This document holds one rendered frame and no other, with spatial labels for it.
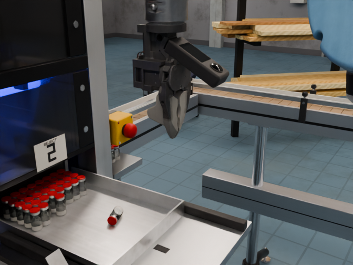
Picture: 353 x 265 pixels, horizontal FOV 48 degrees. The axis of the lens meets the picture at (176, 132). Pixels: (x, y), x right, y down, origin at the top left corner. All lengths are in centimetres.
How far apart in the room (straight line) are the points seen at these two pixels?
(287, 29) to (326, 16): 303
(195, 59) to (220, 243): 37
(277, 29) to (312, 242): 165
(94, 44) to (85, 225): 41
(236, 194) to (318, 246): 78
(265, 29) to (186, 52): 256
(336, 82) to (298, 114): 213
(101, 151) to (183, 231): 31
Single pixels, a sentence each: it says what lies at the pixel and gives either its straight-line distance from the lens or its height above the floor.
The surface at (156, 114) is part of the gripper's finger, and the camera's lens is 74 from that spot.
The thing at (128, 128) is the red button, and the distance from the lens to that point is 104.
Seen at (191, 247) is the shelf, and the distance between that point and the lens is 80.
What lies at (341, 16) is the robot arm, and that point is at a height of 134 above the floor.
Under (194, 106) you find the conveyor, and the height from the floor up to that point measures 89.
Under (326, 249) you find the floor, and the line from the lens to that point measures 240.
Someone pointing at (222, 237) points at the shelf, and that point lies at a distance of 83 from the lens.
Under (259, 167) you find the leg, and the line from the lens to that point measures 170.
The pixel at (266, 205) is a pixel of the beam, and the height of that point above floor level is 48.
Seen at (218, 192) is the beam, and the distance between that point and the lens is 181.
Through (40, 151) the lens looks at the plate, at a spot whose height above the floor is 103.
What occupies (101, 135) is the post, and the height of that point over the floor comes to 101.
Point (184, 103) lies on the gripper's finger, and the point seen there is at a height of 115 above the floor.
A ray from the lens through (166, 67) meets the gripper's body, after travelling 69.
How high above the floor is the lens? 136
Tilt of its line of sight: 20 degrees down
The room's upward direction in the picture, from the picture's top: straight up
